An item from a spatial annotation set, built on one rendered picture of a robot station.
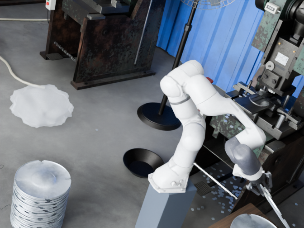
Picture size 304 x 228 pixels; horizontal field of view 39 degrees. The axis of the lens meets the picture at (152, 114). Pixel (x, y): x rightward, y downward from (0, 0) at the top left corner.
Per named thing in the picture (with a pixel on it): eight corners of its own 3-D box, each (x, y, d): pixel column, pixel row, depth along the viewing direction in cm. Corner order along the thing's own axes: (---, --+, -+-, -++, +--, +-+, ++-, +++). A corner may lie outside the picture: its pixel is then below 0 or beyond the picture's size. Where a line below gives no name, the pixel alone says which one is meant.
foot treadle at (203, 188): (199, 201, 271) (201, 195, 268) (188, 191, 276) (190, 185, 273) (250, 172, 311) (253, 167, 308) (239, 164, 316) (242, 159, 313)
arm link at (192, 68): (165, 103, 206) (151, 71, 199) (189, 85, 213) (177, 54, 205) (190, 109, 190) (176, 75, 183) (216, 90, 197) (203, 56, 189)
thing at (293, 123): (296, 130, 256) (303, 116, 250) (273, 115, 265) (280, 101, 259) (301, 127, 260) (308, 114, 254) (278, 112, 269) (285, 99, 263)
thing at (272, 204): (279, 219, 228) (281, 218, 228) (297, 242, 199) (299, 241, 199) (251, 175, 225) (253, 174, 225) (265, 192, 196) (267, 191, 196)
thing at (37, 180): (74, 198, 220) (74, 197, 219) (15, 200, 209) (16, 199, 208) (67, 161, 242) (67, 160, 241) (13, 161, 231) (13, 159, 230)
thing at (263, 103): (244, 131, 250) (253, 112, 243) (226, 118, 257) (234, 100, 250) (266, 121, 267) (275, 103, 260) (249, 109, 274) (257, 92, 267)
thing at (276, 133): (278, 140, 252) (282, 132, 249) (221, 100, 276) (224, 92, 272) (301, 128, 273) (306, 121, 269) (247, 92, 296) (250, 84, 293)
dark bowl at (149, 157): (140, 190, 282) (142, 182, 278) (112, 163, 297) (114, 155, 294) (170, 175, 302) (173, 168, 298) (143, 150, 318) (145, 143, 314)
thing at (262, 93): (272, 111, 262) (275, 104, 260) (253, 98, 270) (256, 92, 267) (279, 107, 268) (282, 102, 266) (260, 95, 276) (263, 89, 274)
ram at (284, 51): (276, 92, 249) (298, 47, 233) (256, 79, 256) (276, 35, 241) (290, 87, 260) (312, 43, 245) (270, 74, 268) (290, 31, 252)
